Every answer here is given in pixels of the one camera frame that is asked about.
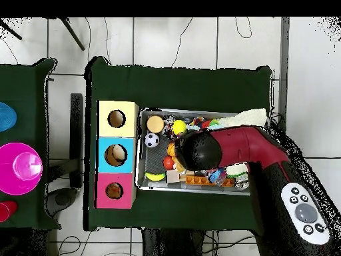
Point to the orange-brown plush toy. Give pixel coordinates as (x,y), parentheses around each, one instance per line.
(178,167)

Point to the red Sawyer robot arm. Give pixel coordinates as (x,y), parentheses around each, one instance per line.
(239,144)

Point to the shallow metal mesh bin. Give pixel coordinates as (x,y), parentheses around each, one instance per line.
(154,160)

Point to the wooden box with three holes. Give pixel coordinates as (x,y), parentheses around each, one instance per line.
(117,132)

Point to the small orange basketball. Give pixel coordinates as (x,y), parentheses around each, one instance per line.
(170,149)

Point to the smooth yellow ball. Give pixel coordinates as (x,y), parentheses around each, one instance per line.
(179,127)

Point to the small soccer ball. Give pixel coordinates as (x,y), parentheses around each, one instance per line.
(151,140)

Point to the smooth orange-red ball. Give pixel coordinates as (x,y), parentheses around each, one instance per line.
(168,162)

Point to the round container with orange lid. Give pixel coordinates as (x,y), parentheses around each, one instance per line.
(155,124)

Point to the plain wooden cube block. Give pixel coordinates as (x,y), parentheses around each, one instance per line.
(173,176)

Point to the yellow toy banana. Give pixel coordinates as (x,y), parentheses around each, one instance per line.
(155,176)

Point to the orange toy brick plate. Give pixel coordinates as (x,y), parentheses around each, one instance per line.
(199,181)

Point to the dark green table cloth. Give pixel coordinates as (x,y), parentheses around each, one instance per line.
(24,80)
(186,88)

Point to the cream knitted cloth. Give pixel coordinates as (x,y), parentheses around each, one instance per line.
(247,116)

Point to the black panel stand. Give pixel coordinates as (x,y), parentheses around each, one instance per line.
(76,133)

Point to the grey round stand base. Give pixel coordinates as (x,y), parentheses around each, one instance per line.
(62,198)

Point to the black tripod leg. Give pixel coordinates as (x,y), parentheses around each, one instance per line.
(73,34)
(10,32)

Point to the magenta plastic bowl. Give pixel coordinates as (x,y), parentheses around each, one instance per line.
(10,173)

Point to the blue round disc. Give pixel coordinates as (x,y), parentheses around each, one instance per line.
(6,117)

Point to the red plastic cup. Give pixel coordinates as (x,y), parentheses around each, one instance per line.
(6,210)

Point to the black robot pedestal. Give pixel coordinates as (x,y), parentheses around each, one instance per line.
(170,242)

